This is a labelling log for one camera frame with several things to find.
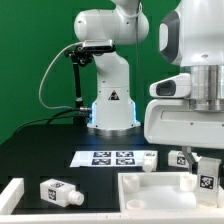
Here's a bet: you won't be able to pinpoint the white obstacle fence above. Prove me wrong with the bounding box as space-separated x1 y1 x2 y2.
0 178 224 224

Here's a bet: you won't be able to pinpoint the black camera stand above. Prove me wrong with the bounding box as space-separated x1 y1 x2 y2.
64 47 93 126

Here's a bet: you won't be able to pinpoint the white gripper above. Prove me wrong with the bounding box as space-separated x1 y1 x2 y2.
144 99 224 172

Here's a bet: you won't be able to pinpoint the white square tabletop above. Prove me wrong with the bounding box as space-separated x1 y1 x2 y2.
118 172 224 212

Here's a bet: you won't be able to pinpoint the black cables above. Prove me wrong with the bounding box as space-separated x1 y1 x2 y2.
12 107 91 134

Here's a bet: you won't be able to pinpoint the tag sheet white base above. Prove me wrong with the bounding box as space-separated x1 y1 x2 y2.
70 150 144 167

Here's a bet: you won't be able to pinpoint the grey cable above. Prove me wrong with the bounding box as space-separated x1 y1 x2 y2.
38 41 84 110

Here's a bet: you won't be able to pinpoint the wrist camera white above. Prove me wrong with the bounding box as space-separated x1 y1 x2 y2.
149 73 191 98

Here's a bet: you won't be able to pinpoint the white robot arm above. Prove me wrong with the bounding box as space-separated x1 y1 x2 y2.
74 0 224 151

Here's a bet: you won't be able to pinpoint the silver camera on stand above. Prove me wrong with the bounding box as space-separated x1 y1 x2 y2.
82 40 115 53

